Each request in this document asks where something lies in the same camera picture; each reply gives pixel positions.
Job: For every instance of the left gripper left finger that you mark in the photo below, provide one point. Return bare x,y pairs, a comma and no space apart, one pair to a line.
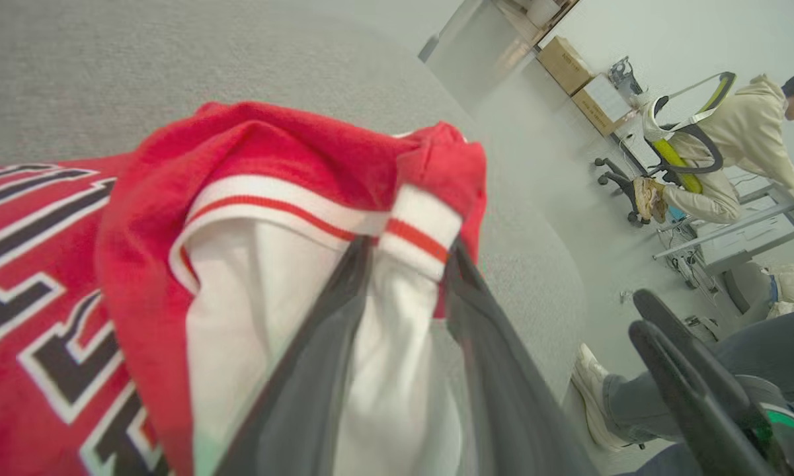
304,396

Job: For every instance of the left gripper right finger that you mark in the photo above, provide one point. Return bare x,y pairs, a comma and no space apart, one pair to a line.
502,410

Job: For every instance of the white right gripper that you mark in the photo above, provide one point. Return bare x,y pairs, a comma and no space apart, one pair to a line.
793,446

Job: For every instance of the red Bulls jersey white sleeves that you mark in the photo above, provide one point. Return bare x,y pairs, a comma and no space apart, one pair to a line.
139,198

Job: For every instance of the person grey trousers white shoe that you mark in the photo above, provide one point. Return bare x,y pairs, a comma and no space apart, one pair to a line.
780,350

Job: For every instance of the grey white desk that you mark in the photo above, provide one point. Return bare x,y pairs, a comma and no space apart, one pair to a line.
734,233

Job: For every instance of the yellow grey office chair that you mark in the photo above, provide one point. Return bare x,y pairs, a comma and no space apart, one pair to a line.
675,157

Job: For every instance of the person in beige hoodie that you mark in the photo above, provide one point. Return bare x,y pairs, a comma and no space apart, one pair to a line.
747,132

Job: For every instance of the cardboard box white lid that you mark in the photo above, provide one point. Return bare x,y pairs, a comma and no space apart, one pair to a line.
598,109

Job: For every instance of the grey black small device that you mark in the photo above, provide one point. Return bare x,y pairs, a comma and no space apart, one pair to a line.
625,76

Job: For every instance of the plain cardboard box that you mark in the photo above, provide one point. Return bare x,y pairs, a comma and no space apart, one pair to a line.
565,63

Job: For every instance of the wooden shelf unit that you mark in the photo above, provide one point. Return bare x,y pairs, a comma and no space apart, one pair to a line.
525,23

